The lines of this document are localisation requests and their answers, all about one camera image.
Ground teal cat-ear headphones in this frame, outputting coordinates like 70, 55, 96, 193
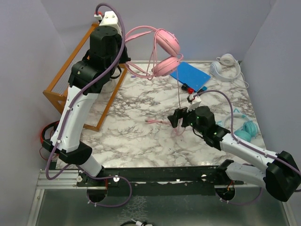
216, 108, 259, 143

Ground red black marker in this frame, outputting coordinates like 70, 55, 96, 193
181, 83, 195, 94

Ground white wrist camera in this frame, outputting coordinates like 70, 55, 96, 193
94, 11, 121, 32
187, 94, 201, 112

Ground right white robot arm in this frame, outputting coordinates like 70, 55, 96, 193
168, 106, 301, 202

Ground wooden tiered shelf rack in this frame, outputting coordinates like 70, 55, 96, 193
43, 24, 130, 131

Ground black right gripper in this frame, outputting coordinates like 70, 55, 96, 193
168, 103, 206, 135

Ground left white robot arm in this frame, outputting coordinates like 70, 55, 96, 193
42, 25, 125, 186

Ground blue notebook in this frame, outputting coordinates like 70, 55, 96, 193
170, 62, 211, 91

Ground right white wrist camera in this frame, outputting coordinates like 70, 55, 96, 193
187, 94, 201, 112

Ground red black headphones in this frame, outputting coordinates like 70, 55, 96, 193
39, 121, 59, 161

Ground blue black marker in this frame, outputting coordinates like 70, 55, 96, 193
198, 86, 207, 93

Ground white headphones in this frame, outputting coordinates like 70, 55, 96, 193
209, 53, 249, 89

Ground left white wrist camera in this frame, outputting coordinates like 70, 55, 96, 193
94, 11, 121, 32

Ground black front mounting rail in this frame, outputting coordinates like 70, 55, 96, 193
77, 166, 231, 196

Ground pink cat-ear headphones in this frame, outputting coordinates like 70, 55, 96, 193
125, 25, 183, 81

